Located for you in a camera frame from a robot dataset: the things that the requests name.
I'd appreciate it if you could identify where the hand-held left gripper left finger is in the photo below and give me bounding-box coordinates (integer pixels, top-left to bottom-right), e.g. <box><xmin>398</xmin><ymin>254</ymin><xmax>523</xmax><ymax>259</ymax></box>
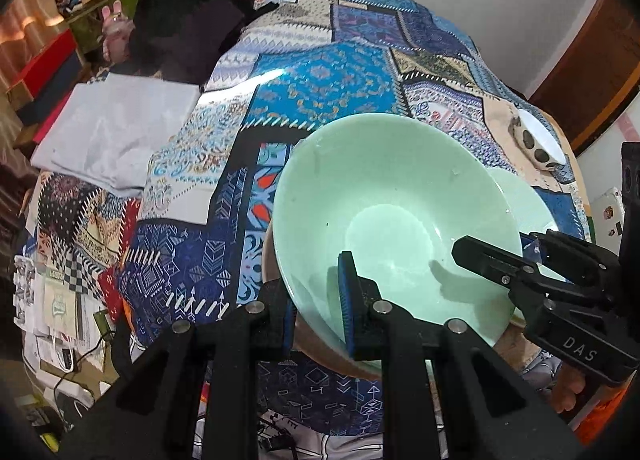
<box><xmin>60</xmin><ymin>280</ymin><xmax>297</xmax><ymax>460</ymax></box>

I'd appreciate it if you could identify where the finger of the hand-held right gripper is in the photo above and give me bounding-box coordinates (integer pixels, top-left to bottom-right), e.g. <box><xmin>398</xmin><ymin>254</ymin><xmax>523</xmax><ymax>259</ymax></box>
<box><xmin>451</xmin><ymin>235</ymin><xmax>551</xmax><ymax>299</ymax></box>
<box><xmin>537</xmin><ymin>228</ymin><xmax>619</xmax><ymax>287</ymax></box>

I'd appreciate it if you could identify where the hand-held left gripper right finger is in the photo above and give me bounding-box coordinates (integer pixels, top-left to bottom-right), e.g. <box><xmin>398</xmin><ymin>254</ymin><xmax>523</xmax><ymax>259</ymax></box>
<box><xmin>337</xmin><ymin>251</ymin><xmax>583</xmax><ymax>460</ymax></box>

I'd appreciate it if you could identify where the green plate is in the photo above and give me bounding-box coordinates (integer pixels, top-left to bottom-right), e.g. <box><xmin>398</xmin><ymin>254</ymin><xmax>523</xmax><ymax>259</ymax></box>
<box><xmin>487</xmin><ymin>167</ymin><xmax>568</xmax><ymax>285</ymax></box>

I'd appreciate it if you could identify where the green bowl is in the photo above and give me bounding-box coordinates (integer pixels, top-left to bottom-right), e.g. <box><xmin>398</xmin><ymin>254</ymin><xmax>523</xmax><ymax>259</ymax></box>
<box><xmin>273</xmin><ymin>114</ymin><xmax>523</xmax><ymax>376</ymax></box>

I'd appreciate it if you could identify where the person's right hand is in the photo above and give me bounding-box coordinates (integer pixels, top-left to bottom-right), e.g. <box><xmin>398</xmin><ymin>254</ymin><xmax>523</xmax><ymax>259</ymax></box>
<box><xmin>552</xmin><ymin>367</ymin><xmax>594</xmax><ymax>415</ymax></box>

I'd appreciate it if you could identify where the white box with stickers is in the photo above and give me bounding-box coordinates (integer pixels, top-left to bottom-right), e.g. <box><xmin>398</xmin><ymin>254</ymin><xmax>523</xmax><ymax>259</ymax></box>
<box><xmin>590</xmin><ymin>187</ymin><xmax>626</xmax><ymax>241</ymax></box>

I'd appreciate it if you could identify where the person's orange clothing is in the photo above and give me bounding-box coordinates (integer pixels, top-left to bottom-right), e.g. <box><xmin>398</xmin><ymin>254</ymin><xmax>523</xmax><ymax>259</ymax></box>
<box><xmin>570</xmin><ymin>382</ymin><xmax>633</xmax><ymax>443</ymax></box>

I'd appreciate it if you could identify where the white bowl with spotted outside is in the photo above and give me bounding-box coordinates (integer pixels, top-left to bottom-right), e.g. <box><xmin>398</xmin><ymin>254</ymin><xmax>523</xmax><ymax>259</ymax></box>
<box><xmin>507</xmin><ymin>110</ymin><xmax>568</xmax><ymax>171</ymax></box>

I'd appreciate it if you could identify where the brown wooden door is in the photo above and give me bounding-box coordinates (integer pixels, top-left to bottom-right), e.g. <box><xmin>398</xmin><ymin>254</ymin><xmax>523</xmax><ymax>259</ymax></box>
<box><xmin>527</xmin><ymin>0</ymin><xmax>640</xmax><ymax>155</ymax></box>

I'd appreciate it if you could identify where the pile of papers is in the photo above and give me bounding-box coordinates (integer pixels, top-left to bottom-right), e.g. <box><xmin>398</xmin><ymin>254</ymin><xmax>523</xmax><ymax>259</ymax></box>
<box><xmin>15</xmin><ymin>255</ymin><xmax>116</xmax><ymax>391</ymax></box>

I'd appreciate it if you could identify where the patterned patchwork blanket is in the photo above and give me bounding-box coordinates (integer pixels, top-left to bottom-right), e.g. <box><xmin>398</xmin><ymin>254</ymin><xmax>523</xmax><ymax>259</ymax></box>
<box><xmin>25</xmin><ymin>0</ymin><xmax>593</xmax><ymax>436</ymax></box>

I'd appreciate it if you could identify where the white folded cloth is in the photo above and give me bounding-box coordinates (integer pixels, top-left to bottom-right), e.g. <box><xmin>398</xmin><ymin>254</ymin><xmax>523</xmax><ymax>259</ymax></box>
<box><xmin>31</xmin><ymin>72</ymin><xmax>201</xmax><ymax>191</ymax></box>

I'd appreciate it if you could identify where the pile of dark clothes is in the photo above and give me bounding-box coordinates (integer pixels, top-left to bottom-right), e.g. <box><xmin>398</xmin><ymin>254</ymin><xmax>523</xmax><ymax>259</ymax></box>
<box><xmin>127</xmin><ymin>0</ymin><xmax>278</xmax><ymax>85</ymax></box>

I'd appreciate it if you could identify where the pink bunny toy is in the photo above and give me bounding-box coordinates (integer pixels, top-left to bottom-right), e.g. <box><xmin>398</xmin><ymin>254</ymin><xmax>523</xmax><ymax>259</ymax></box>
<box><xmin>100</xmin><ymin>2</ymin><xmax>133</xmax><ymax>60</ymax></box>

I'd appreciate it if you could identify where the red box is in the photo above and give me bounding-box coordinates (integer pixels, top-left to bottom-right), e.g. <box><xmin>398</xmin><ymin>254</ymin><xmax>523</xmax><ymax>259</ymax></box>
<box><xmin>5</xmin><ymin>30</ymin><xmax>81</xmax><ymax>105</ymax></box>

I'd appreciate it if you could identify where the orange curtain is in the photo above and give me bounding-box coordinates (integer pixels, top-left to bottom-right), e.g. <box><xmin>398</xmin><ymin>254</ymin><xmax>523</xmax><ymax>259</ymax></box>
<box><xmin>0</xmin><ymin>0</ymin><xmax>66</xmax><ymax>48</ymax></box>

